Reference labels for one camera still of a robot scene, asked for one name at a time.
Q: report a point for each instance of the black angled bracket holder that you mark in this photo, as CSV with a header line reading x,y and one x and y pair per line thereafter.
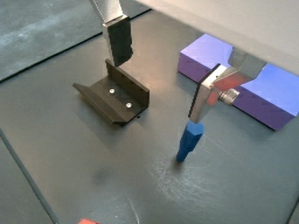
x,y
119,97

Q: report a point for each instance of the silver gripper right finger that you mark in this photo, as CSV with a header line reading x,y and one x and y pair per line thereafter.
x,y
216,86

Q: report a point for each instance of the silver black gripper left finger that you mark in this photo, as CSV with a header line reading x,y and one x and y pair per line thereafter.
x,y
116,30

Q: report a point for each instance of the red hexagonal peg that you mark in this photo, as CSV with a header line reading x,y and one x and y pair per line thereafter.
x,y
85,221

